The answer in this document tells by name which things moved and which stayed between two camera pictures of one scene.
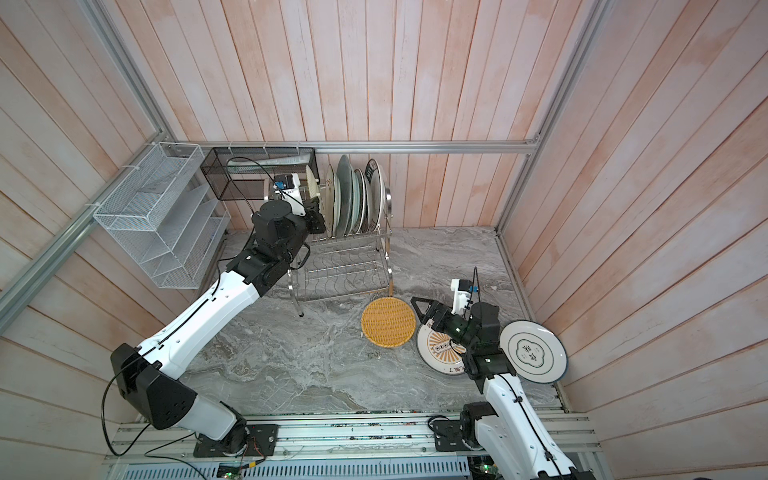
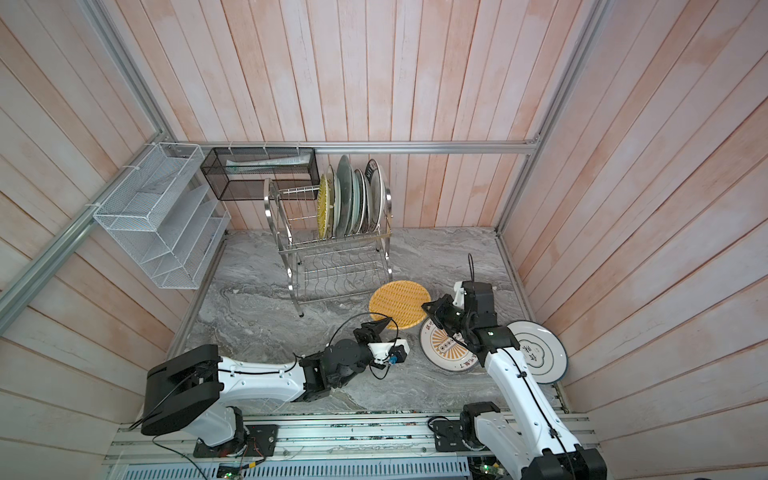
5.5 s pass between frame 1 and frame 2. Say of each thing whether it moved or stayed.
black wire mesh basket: stayed
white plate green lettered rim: stayed
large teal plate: stayed
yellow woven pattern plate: moved
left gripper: moved
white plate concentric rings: stayed
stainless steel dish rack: stayed
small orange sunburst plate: stayed
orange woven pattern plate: moved
